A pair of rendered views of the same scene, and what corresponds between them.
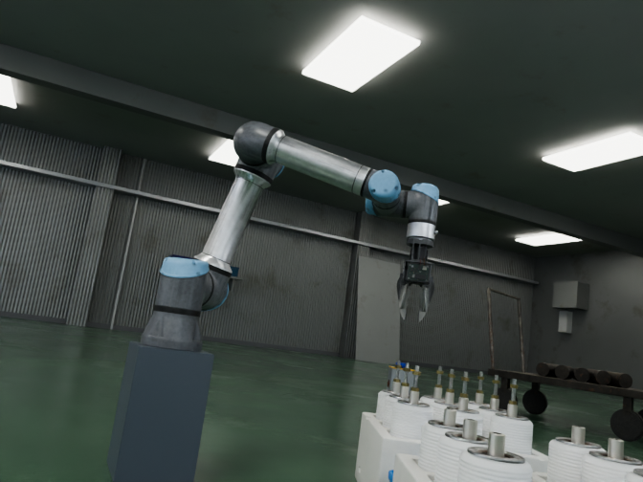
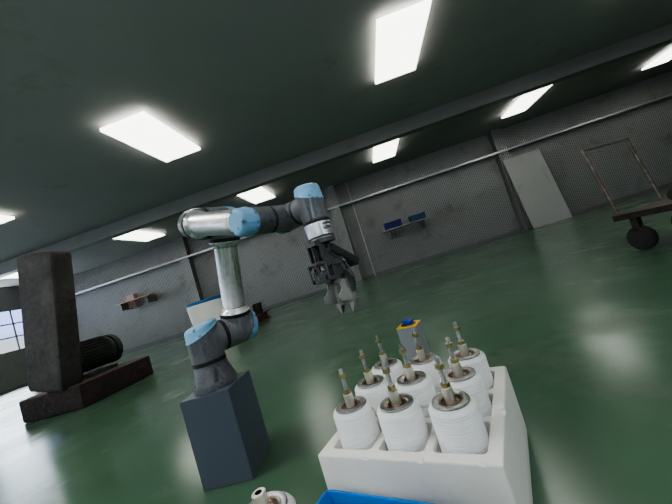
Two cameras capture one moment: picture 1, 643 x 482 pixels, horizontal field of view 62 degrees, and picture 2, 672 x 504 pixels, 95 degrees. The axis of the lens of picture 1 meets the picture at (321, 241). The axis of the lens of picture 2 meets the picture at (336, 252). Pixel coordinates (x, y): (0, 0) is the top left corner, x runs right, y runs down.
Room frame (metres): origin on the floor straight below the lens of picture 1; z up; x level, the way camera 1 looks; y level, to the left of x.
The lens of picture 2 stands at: (0.70, -0.72, 0.57)
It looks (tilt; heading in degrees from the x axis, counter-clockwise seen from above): 3 degrees up; 31
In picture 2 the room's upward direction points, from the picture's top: 17 degrees counter-clockwise
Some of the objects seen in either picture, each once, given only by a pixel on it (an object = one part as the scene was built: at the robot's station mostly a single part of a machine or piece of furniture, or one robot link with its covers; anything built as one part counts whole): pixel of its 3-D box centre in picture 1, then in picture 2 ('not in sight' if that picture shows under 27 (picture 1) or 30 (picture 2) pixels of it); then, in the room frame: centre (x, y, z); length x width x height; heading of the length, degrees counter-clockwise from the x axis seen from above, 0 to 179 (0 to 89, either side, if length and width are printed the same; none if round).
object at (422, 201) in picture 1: (422, 205); (310, 205); (1.41, -0.26, 0.76); 0.09 x 0.08 x 0.11; 80
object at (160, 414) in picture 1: (160, 408); (228, 425); (1.38, 0.34, 0.15); 0.18 x 0.18 x 0.30; 25
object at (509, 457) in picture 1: (496, 455); not in sight; (0.77, -0.28, 0.25); 0.08 x 0.08 x 0.01
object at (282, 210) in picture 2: (386, 201); (284, 218); (1.41, -0.16, 0.76); 0.11 x 0.11 x 0.08; 80
